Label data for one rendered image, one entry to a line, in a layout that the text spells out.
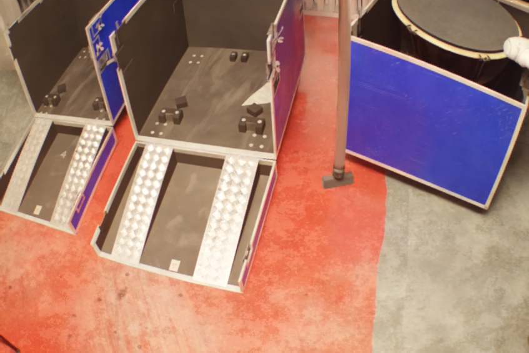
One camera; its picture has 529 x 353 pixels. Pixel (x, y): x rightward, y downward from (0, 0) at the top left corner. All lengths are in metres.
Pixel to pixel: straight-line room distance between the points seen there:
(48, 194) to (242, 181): 1.34
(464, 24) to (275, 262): 1.68
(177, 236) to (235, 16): 1.57
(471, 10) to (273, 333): 2.12
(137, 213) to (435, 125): 1.70
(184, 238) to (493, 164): 1.75
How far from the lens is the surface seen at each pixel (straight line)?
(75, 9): 4.07
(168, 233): 2.83
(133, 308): 2.65
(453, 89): 2.36
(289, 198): 2.92
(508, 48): 2.11
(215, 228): 2.73
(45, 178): 3.41
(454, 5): 2.91
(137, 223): 2.85
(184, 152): 3.04
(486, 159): 2.58
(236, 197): 2.79
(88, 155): 3.25
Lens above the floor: 2.29
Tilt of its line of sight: 46 degrees down
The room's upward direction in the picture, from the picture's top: 5 degrees counter-clockwise
